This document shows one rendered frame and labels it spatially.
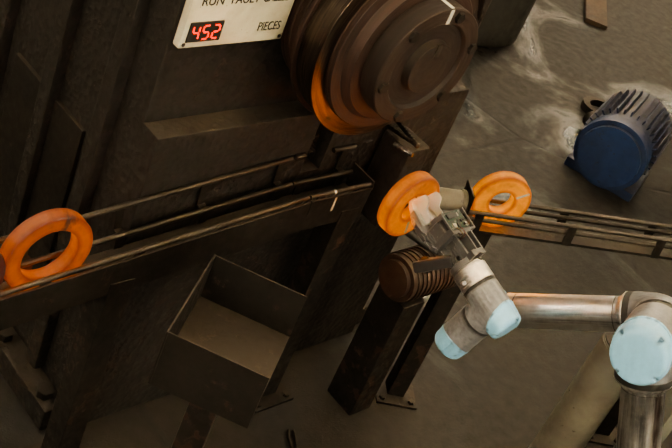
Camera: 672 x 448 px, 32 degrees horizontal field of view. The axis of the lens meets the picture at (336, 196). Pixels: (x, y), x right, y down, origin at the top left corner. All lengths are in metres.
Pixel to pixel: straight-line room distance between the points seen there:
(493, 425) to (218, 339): 1.27
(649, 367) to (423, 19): 0.79
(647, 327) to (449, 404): 1.22
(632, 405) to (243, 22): 1.06
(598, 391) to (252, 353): 1.06
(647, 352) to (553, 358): 1.50
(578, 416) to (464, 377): 0.50
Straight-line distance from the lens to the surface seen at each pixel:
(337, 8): 2.29
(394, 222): 2.49
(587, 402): 3.09
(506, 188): 2.89
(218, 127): 2.42
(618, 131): 4.53
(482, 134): 4.71
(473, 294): 2.40
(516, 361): 3.66
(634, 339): 2.27
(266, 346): 2.36
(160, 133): 2.35
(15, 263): 2.23
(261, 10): 2.33
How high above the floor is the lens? 2.16
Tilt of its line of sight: 33 degrees down
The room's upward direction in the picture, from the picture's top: 24 degrees clockwise
